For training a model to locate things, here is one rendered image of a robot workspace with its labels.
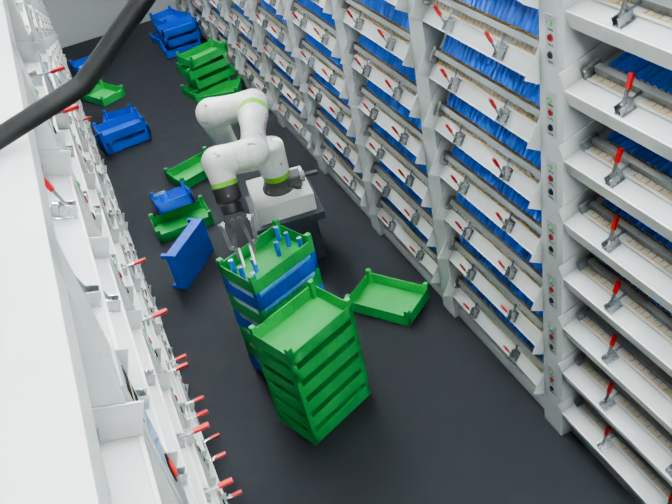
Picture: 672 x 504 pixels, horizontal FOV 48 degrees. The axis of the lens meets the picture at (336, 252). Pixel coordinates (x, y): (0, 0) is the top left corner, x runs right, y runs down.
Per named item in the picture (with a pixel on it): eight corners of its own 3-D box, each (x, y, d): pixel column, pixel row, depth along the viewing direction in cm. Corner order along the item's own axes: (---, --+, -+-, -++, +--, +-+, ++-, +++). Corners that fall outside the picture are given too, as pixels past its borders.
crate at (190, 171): (208, 157, 455) (204, 145, 450) (226, 166, 442) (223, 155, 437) (167, 180, 442) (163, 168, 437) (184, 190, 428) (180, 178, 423)
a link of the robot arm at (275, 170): (256, 173, 342) (246, 136, 331) (289, 166, 342) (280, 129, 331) (256, 188, 332) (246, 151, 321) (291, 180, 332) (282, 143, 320)
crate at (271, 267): (279, 234, 291) (275, 217, 287) (315, 250, 279) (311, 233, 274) (221, 276, 276) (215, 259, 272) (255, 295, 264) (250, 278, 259)
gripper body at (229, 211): (241, 197, 263) (249, 222, 265) (217, 204, 262) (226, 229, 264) (242, 199, 256) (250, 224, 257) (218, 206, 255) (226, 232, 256)
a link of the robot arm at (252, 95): (240, 116, 300) (232, 87, 293) (271, 109, 299) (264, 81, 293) (239, 134, 284) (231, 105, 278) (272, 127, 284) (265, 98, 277)
